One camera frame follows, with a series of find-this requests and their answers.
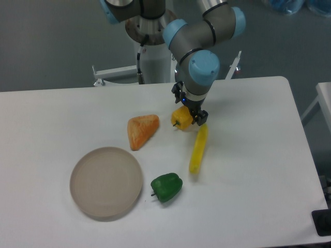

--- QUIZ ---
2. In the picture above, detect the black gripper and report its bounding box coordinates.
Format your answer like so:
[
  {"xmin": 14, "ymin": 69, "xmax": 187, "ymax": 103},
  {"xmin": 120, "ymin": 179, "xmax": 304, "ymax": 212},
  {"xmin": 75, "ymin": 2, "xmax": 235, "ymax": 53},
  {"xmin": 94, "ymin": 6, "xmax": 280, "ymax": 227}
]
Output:
[{"xmin": 171, "ymin": 81, "xmax": 208, "ymax": 126}]

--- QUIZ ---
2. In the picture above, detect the yellow bell pepper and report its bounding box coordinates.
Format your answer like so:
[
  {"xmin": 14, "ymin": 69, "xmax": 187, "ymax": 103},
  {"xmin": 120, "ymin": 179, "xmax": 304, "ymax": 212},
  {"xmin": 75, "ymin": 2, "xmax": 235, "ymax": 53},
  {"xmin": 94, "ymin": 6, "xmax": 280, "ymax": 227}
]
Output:
[{"xmin": 171, "ymin": 106, "xmax": 193, "ymax": 130}]

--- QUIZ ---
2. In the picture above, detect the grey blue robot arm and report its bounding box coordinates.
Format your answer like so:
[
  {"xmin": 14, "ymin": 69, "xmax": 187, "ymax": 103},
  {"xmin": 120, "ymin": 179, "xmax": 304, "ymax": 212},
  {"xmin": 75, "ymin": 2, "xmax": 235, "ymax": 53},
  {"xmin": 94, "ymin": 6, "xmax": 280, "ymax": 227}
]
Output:
[{"xmin": 100, "ymin": 1, "xmax": 246, "ymax": 126}]

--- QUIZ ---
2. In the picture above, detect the green bell pepper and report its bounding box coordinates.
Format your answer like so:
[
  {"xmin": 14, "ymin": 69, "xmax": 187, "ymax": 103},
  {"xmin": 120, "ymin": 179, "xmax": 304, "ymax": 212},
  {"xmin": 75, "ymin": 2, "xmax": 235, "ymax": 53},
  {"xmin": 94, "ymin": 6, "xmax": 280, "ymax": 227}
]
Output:
[{"xmin": 151, "ymin": 173, "xmax": 183, "ymax": 203}]

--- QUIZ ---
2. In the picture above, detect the yellow corn cob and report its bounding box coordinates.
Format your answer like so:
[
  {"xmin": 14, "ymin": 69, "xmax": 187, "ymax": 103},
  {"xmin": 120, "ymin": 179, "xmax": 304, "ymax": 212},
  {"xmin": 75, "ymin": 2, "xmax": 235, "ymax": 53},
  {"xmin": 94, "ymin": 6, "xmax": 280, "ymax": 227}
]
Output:
[{"xmin": 189, "ymin": 124, "xmax": 208, "ymax": 174}]

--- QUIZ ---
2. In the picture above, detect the orange triangular sandwich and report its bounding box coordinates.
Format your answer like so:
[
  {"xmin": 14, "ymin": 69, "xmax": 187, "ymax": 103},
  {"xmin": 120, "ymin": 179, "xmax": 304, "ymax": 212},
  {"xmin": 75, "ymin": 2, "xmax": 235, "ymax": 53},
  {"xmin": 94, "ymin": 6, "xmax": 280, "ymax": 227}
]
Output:
[{"xmin": 127, "ymin": 114, "xmax": 159, "ymax": 151}]

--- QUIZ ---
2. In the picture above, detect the beige round plate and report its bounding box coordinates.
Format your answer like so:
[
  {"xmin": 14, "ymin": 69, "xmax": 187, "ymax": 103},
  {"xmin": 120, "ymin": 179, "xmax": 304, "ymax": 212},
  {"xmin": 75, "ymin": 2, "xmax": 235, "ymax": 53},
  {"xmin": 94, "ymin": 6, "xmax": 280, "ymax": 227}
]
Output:
[{"xmin": 69, "ymin": 147, "xmax": 143, "ymax": 222}]

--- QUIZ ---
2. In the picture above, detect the white side table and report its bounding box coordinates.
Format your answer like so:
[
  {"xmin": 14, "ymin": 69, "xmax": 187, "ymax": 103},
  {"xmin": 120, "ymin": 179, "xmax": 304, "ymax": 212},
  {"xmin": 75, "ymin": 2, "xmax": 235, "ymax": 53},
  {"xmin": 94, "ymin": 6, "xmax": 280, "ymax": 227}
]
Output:
[{"xmin": 300, "ymin": 82, "xmax": 330, "ymax": 126}]

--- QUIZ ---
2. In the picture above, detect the blue plastic bag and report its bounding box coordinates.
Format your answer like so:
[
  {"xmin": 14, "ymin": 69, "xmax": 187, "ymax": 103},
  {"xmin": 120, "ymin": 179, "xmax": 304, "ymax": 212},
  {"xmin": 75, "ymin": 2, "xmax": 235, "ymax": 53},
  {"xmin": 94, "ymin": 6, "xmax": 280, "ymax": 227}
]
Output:
[{"xmin": 262, "ymin": 0, "xmax": 330, "ymax": 18}]

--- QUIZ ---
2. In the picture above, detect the black device at edge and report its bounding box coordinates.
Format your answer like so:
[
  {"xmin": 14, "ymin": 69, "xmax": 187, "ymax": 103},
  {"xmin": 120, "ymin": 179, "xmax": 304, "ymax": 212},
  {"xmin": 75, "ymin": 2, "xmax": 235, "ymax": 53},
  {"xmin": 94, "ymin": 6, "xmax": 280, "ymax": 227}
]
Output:
[{"xmin": 311, "ymin": 209, "xmax": 330, "ymax": 237}]

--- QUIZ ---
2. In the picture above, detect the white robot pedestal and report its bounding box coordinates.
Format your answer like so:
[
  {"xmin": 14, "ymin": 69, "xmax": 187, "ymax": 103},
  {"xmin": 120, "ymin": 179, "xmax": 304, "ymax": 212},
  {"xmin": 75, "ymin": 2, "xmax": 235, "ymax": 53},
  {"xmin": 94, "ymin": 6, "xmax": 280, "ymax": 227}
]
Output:
[{"xmin": 91, "ymin": 7, "xmax": 244, "ymax": 87}]

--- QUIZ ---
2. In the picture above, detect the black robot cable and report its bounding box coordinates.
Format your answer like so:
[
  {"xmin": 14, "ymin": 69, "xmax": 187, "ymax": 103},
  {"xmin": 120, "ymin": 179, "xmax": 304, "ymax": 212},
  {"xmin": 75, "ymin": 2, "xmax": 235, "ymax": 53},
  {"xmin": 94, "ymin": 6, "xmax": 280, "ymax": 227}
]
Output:
[{"xmin": 136, "ymin": 34, "xmax": 150, "ymax": 85}]

